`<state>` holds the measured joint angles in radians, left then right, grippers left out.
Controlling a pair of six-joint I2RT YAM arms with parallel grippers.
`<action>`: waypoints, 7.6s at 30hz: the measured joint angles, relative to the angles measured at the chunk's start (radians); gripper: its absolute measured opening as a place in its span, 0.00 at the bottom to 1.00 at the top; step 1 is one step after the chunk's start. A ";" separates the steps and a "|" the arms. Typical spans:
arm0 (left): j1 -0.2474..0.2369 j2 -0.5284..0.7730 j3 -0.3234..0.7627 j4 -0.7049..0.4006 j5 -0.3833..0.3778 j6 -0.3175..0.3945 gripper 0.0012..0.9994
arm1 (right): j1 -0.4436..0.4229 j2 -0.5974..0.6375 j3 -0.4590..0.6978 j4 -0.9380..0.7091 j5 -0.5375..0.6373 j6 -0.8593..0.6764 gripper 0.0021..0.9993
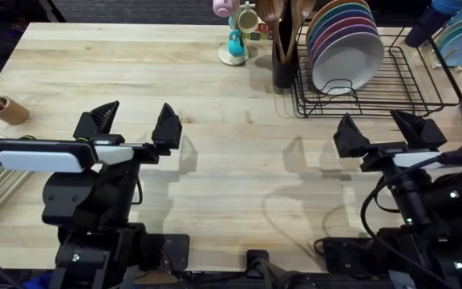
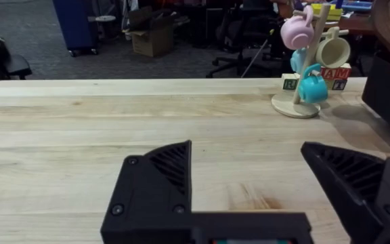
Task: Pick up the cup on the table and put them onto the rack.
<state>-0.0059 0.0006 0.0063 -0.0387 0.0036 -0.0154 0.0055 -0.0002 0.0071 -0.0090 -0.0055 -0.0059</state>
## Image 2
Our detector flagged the wooden letter blocks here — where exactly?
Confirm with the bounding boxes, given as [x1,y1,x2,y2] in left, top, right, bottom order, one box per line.
[281,62,353,92]

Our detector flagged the blue tray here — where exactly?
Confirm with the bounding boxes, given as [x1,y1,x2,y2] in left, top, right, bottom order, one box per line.
[330,0,374,13]

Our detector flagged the blue cup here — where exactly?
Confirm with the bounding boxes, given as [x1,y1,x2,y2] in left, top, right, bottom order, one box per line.
[297,63,329,104]
[289,47,308,75]

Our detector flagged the cardboard box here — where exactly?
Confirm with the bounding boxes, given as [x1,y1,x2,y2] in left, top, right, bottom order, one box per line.
[123,5,190,58]

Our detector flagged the cream cup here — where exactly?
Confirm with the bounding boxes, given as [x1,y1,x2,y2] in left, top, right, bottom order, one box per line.
[315,26,351,69]

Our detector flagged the blue wheeled bin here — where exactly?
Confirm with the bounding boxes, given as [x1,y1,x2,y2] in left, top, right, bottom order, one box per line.
[51,0,100,58]

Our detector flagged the wooden cup stand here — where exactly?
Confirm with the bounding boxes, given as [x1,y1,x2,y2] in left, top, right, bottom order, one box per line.
[270,3,350,119]

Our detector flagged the white stick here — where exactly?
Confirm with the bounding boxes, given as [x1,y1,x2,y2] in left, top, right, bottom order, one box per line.
[240,29,275,79]

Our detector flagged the black padded chair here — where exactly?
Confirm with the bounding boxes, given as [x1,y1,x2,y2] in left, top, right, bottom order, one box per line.
[0,39,33,93]

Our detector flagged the black office chair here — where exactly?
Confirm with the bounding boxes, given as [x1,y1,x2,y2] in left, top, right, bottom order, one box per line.
[204,0,286,79]

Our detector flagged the yellow box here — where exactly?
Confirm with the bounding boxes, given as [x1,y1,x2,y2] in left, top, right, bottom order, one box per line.
[311,3,344,22]

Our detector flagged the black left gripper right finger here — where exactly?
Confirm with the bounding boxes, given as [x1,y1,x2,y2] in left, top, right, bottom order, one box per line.
[300,141,390,244]

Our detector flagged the round grey stool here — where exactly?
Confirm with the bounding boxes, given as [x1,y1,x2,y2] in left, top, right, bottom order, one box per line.
[94,14,117,40]

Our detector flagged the pink cup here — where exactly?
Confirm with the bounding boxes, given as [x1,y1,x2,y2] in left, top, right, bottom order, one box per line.
[280,5,316,51]

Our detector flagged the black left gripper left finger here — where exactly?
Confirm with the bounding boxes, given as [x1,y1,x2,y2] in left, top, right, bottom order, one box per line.
[100,140,193,244]

